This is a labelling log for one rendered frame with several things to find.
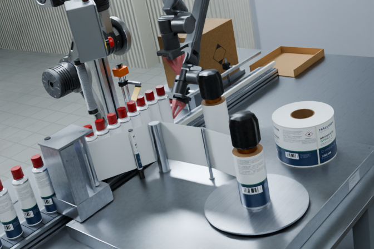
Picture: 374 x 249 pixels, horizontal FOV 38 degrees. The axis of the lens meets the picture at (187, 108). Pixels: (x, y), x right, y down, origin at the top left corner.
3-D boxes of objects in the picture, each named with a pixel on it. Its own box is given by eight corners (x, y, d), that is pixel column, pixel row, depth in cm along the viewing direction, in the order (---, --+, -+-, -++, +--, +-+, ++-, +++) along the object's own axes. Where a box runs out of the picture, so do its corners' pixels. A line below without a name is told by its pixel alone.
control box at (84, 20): (80, 64, 186) (65, 10, 178) (77, 51, 201) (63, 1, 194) (109, 56, 187) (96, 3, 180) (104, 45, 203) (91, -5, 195)
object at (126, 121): (133, 162, 200) (120, 111, 192) (124, 159, 204) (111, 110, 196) (143, 155, 204) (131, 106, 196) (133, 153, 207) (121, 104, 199)
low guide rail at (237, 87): (113, 173, 192) (112, 168, 191) (111, 172, 193) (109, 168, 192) (275, 64, 262) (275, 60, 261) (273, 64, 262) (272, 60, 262)
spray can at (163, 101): (170, 137, 214) (160, 89, 206) (161, 135, 217) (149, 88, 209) (178, 131, 217) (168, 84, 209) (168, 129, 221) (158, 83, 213)
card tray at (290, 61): (294, 77, 260) (294, 69, 258) (250, 73, 277) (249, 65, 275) (324, 55, 279) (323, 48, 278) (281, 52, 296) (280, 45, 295)
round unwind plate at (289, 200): (272, 250, 141) (271, 246, 140) (183, 219, 161) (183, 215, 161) (328, 189, 161) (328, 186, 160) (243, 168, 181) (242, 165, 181)
